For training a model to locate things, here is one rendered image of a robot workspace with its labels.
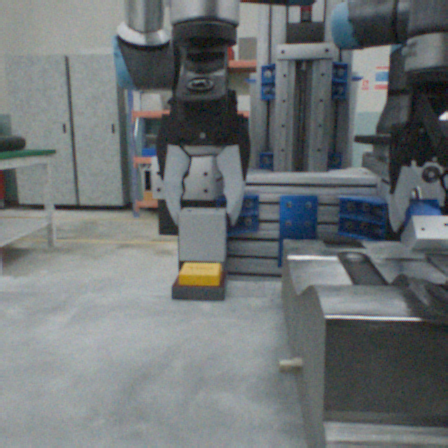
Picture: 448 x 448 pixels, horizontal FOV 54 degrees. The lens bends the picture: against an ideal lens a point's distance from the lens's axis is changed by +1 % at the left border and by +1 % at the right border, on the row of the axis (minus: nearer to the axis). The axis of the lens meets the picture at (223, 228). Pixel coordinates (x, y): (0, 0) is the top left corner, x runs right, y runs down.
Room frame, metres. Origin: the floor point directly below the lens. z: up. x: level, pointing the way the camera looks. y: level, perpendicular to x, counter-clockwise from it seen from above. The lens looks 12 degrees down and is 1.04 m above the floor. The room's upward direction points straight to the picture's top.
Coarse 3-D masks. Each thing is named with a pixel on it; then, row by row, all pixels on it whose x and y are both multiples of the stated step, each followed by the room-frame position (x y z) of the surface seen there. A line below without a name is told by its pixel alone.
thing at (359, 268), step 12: (348, 252) 0.56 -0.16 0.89; (348, 264) 0.52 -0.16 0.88; (360, 264) 0.52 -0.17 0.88; (372, 264) 0.51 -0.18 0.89; (432, 264) 0.51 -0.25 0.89; (444, 264) 0.52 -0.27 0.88; (348, 276) 0.47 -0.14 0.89; (360, 276) 0.48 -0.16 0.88; (372, 276) 0.48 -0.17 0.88; (408, 288) 0.29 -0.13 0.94; (420, 288) 0.27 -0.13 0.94; (432, 288) 0.26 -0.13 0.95; (444, 288) 0.26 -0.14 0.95; (432, 300) 0.26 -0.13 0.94; (444, 300) 0.25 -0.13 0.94; (444, 312) 0.26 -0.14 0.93
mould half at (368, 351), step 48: (288, 240) 0.62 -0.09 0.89; (288, 288) 0.51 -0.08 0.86; (336, 288) 0.29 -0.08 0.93; (384, 288) 0.30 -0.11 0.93; (336, 336) 0.25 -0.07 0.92; (384, 336) 0.25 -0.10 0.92; (432, 336) 0.25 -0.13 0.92; (336, 384) 0.25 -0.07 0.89; (384, 384) 0.24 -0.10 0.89; (432, 384) 0.24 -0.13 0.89; (336, 432) 0.24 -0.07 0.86; (384, 432) 0.23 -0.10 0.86; (432, 432) 0.23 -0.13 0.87
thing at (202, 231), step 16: (192, 208) 0.49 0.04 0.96; (208, 208) 0.49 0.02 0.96; (224, 208) 0.49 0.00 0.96; (192, 224) 0.46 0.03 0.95; (208, 224) 0.46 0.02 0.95; (224, 224) 0.46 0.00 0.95; (192, 240) 0.46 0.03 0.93; (208, 240) 0.46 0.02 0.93; (224, 240) 0.46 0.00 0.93; (192, 256) 0.46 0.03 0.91; (208, 256) 0.46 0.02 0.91; (224, 256) 0.46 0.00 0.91
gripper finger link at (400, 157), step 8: (400, 144) 0.59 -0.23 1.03; (400, 152) 0.59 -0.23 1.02; (392, 160) 0.59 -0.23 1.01; (400, 160) 0.59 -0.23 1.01; (408, 160) 0.59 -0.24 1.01; (392, 168) 0.59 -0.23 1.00; (400, 168) 0.59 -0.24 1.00; (392, 176) 0.59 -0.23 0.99; (392, 184) 0.59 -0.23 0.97; (392, 192) 0.59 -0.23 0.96
